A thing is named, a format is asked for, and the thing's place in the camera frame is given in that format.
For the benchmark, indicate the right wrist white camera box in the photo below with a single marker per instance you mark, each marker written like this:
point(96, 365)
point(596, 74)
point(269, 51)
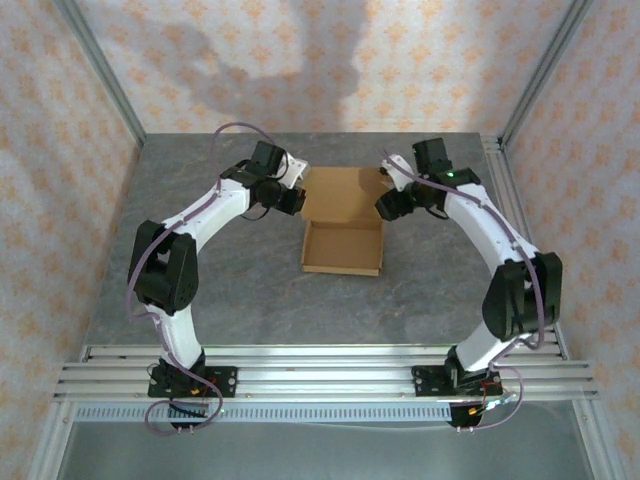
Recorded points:
point(397, 172)

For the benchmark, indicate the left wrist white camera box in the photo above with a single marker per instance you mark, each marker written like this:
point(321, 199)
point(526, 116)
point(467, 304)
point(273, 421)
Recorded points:
point(294, 170)

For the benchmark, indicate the aluminium mounting rail frame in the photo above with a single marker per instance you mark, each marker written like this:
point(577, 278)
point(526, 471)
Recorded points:
point(325, 380)

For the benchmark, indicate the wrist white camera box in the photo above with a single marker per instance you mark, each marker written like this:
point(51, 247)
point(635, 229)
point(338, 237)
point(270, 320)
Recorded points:
point(397, 172)
point(294, 170)

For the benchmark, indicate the brown cardboard box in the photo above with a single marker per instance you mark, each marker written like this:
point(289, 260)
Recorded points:
point(342, 250)

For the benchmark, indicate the aluminium side rail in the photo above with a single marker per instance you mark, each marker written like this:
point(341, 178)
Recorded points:
point(511, 200)

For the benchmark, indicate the small green circuit board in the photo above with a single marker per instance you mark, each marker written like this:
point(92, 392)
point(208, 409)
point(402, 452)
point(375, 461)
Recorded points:
point(500, 402)

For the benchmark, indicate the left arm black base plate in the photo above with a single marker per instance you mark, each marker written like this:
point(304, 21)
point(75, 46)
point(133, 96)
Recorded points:
point(227, 382)

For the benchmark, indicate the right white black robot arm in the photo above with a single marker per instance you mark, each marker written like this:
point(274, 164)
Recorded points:
point(475, 230)

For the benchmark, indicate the aluminium frame leg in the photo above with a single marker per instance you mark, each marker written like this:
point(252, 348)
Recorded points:
point(600, 445)
point(50, 445)

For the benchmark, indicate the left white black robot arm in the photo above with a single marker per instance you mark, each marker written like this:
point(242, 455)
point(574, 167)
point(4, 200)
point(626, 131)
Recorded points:
point(220, 215)

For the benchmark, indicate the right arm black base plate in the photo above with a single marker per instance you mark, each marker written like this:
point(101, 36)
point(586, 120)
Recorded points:
point(422, 382)

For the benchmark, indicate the right aluminium corner post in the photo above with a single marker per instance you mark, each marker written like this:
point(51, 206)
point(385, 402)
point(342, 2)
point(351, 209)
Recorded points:
point(546, 70)

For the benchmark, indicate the aluminium corner post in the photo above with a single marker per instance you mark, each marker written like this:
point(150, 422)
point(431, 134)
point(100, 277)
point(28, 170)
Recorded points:
point(546, 70)
point(101, 70)

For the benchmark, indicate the left aluminium corner post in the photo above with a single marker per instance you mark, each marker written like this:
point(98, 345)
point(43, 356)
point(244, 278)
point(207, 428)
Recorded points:
point(101, 70)

